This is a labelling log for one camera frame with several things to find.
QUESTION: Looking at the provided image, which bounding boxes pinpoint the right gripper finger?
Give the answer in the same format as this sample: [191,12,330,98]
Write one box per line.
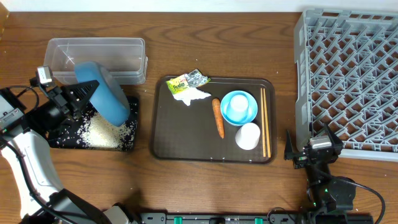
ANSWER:
[284,130,294,160]
[325,125,343,148]

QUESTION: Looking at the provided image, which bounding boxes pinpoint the wooden chopstick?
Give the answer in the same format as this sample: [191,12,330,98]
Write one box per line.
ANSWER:
[262,88,271,158]
[261,88,267,157]

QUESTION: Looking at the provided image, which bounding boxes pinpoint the clear plastic bin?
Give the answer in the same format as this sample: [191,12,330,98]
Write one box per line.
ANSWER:
[44,37,148,85]

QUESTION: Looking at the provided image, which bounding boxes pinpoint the dark brown serving tray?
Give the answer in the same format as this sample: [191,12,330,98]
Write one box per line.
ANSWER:
[150,76,277,165]

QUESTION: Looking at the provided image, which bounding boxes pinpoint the orange carrot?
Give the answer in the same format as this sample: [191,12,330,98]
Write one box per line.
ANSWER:
[212,98,224,139]

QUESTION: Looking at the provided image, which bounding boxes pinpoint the pile of rice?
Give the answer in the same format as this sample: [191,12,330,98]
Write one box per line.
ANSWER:
[76,112,137,151]

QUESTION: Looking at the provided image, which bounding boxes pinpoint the white plastic cup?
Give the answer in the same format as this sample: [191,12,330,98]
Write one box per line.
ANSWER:
[235,123,261,151]

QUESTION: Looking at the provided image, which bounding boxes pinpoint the grey dishwasher rack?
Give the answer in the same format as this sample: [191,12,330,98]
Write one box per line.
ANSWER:
[294,9,397,162]

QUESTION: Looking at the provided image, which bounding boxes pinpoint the light blue bowl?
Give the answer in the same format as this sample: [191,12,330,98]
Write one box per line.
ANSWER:
[221,90,258,126]

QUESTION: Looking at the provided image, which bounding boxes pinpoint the crumpled white tissue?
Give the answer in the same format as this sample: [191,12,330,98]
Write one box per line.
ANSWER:
[173,88,211,106]

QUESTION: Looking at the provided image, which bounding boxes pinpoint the black rectangular tray bin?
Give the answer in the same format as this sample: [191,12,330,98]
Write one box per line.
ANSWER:
[49,96,139,151]

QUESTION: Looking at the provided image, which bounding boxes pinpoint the light blue cup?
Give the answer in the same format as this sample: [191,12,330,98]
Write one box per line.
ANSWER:
[229,95,249,113]

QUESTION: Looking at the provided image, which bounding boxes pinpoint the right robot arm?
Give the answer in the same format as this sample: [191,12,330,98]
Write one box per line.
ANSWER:
[284,126,356,223]

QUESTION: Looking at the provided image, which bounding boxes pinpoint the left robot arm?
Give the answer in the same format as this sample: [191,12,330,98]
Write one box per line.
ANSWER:
[1,78,142,223]

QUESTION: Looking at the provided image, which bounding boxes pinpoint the dark blue plate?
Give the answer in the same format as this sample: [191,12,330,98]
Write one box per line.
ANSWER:
[74,61,130,127]

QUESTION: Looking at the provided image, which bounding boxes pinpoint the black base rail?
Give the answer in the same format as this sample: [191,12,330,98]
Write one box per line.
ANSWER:
[138,212,374,224]

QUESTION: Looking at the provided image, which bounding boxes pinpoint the yellow silver snack wrapper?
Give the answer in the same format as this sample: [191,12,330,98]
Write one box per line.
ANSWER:
[166,69,211,95]

